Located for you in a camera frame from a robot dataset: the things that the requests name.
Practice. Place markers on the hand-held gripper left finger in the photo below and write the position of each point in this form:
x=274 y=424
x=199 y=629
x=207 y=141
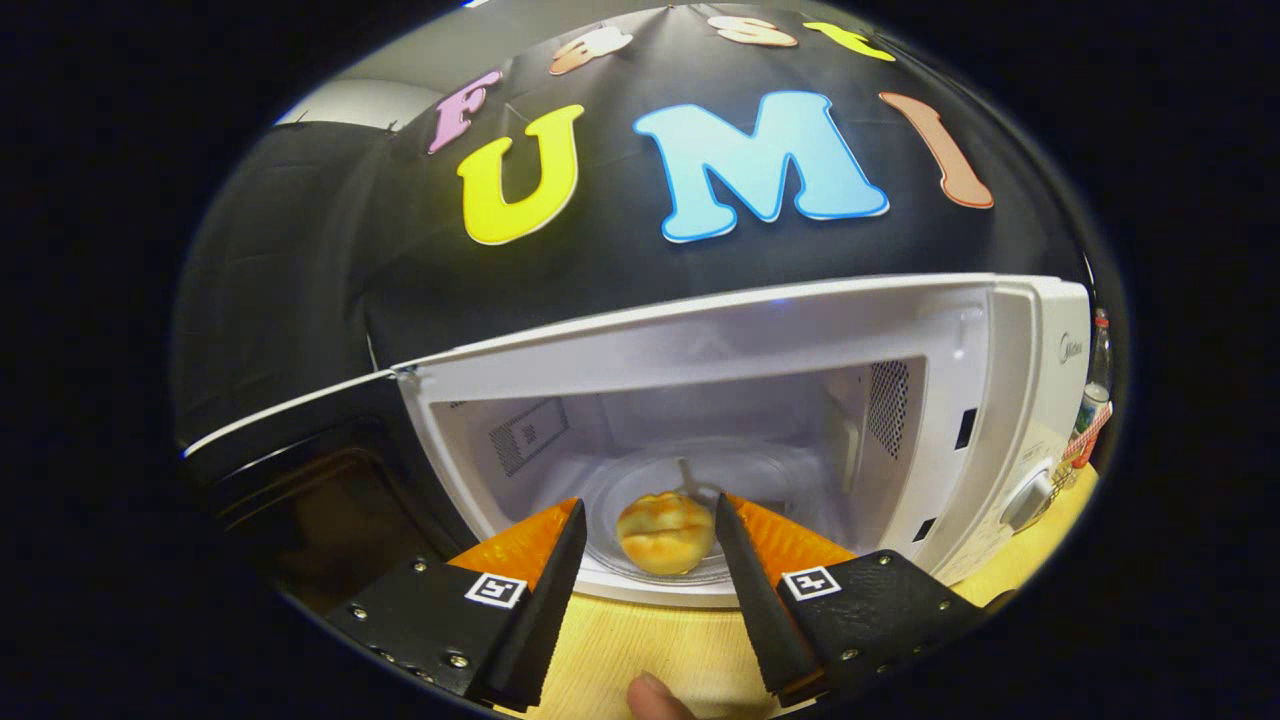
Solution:
x=540 y=610

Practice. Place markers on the white microwave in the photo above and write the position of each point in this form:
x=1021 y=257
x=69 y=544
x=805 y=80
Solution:
x=700 y=350

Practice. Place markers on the golden bread roll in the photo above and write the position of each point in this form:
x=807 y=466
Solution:
x=665 y=535

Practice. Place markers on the red checkered straw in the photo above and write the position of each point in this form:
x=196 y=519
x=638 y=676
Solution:
x=1090 y=440

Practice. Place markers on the clear plastic water bottle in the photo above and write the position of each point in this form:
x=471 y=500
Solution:
x=1098 y=370

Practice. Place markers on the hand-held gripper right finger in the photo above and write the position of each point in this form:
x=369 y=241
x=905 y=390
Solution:
x=765 y=610

